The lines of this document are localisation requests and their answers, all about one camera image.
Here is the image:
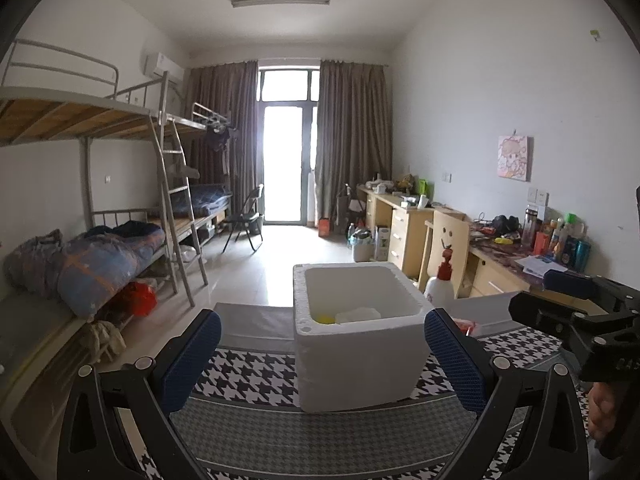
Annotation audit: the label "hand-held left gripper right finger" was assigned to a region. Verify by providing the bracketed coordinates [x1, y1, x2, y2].
[424, 307, 591, 480]

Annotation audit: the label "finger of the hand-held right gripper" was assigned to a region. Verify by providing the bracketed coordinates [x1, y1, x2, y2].
[542, 269, 640, 311]
[508, 291, 637, 361]

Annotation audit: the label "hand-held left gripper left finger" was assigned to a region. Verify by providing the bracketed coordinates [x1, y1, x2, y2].
[55, 309, 223, 480]

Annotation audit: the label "white foam box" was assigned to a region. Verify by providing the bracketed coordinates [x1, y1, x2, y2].
[292, 261, 435, 413]

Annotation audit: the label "person's right hand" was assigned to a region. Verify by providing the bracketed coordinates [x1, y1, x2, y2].
[586, 381, 621, 443]

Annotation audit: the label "loose papers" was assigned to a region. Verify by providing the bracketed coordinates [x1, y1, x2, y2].
[515, 255, 568, 277]

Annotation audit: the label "red snack packet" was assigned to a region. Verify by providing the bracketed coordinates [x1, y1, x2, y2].
[452, 319, 481, 341]

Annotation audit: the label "row of bottles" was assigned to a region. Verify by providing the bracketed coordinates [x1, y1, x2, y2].
[522, 205, 592, 271]

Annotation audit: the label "wooden desk with patterned cover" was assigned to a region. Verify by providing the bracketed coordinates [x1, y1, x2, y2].
[467, 230, 601, 306]

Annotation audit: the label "white pump bottle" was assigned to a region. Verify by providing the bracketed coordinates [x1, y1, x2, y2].
[424, 249, 456, 308]

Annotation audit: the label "red plastic bag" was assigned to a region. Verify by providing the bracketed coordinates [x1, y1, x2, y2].
[120, 281, 158, 317]

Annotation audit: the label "beige cloth bundle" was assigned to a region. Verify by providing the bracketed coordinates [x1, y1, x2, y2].
[82, 320, 126, 361]

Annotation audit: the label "houndstooth tablecloth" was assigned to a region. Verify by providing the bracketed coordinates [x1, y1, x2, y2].
[65, 302, 640, 480]

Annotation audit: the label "wooden smiley chair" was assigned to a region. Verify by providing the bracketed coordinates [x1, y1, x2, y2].
[417, 210, 471, 286]

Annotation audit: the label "rolled blue bedding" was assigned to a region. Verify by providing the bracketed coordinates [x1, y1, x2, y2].
[5, 220, 166, 318]

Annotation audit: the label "plain wooden desk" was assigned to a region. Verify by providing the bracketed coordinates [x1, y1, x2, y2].
[356, 184, 436, 276]

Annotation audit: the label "white bucket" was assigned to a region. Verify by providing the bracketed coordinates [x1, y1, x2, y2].
[348, 230, 373, 262]

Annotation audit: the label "black folding chair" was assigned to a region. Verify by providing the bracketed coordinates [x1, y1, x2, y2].
[221, 184, 265, 253]

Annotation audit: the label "dark blue bedding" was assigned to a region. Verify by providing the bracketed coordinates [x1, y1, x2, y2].
[187, 184, 232, 216]

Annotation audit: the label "metal bunk ladder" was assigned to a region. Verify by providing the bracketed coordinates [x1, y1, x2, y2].
[150, 115, 210, 308]

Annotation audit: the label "glass balcony door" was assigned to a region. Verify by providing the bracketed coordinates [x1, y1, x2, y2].
[257, 66, 321, 226]

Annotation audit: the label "hanging dark clothes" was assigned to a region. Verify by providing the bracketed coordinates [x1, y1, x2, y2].
[205, 125, 238, 153]

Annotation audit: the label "brown curtain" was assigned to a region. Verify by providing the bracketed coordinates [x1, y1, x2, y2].
[315, 60, 393, 226]
[184, 60, 260, 216]

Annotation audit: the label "metal bunk bed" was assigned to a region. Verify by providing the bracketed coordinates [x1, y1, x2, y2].
[160, 101, 241, 251]
[0, 39, 211, 361]

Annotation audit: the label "white air conditioner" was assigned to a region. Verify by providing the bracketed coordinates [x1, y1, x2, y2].
[144, 52, 183, 83]

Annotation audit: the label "ceiling light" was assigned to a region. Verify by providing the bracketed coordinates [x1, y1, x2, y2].
[230, 0, 332, 9]

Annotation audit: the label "pink wall picture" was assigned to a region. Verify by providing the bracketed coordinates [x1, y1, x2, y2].
[497, 135, 531, 181]

